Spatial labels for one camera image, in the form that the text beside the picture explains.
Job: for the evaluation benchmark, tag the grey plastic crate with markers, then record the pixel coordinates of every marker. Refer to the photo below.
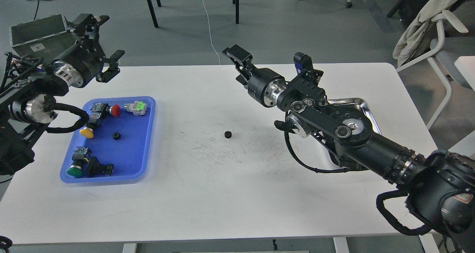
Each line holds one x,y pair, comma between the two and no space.
42,38

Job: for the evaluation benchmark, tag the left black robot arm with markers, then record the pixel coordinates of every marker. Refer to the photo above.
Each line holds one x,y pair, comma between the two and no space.
28,109

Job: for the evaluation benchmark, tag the silver metal tray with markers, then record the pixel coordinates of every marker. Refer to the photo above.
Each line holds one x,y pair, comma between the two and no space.
362,106

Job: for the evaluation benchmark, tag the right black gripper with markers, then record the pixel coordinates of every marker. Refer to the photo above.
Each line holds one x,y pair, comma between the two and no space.
264,85

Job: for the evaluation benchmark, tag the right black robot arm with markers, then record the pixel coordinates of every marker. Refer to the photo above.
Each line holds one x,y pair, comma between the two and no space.
432,193

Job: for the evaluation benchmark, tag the yellow push button switch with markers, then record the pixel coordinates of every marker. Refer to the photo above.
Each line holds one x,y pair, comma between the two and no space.
95,121

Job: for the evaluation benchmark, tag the black selector switch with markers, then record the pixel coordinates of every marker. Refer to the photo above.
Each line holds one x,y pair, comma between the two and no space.
95,168

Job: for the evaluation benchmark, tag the red push button switch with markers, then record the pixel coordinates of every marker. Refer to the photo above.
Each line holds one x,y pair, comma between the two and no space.
105,109

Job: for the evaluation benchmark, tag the black table leg pair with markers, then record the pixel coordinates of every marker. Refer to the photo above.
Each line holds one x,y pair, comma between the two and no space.
236,4

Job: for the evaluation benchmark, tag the blue plastic tray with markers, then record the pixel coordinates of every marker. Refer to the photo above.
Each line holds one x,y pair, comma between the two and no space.
128,154

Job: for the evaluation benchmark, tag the grey green switch module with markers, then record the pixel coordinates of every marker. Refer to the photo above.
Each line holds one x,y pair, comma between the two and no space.
137,108

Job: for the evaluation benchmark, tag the beige cloth on chair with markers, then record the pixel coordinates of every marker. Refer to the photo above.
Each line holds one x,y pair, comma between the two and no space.
414,33

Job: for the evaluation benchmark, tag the green push button switch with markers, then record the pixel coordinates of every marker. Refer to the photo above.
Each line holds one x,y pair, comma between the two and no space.
80,158

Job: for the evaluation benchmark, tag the white office chair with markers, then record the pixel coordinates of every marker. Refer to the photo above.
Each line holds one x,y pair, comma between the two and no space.
443,53

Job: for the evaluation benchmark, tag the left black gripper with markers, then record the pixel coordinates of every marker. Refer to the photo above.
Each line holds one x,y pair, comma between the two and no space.
83,61

